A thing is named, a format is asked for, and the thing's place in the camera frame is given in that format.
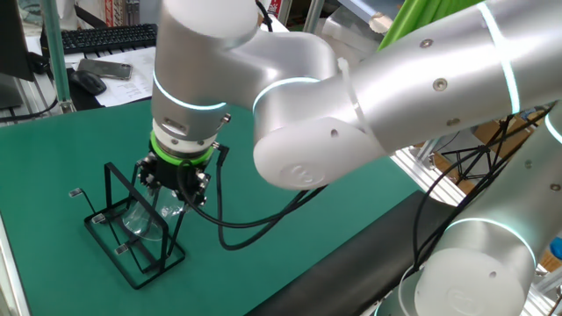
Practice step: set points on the black table mat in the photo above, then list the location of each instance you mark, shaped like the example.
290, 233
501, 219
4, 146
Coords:
351, 272

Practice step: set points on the white printed paper sheet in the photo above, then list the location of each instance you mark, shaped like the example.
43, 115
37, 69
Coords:
131, 83

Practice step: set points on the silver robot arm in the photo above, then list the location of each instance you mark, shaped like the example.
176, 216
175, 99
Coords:
395, 88

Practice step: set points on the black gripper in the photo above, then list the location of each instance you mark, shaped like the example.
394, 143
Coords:
169, 175

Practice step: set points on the black keyboard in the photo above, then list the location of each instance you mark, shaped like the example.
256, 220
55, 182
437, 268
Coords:
105, 37

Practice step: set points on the aluminium frame post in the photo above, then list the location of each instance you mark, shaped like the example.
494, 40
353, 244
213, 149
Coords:
423, 151
55, 52

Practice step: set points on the green table mat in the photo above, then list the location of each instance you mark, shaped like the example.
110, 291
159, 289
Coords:
66, 153

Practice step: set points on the grey smartphone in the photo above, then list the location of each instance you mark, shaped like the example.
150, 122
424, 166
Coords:
105, 69

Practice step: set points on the clear glass cup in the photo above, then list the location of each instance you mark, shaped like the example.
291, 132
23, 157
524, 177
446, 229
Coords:
140, 221

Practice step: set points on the black tripod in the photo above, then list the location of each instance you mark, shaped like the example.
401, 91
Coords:
485, 150

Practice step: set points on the black computer monitor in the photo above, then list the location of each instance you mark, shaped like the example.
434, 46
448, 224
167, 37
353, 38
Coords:
11, 39

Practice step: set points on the open cardboard box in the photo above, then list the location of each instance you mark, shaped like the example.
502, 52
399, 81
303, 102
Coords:
518, 140

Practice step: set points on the black computer mouse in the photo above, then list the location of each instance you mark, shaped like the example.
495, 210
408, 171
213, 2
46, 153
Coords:
88, 81

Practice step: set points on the bright green cloth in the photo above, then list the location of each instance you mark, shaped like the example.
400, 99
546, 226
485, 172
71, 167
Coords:
421, 17

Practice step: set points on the black mouse pad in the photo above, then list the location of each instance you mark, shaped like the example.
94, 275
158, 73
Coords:
81, 101

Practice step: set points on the red white label strip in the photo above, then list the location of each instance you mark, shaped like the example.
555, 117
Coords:
109, 13

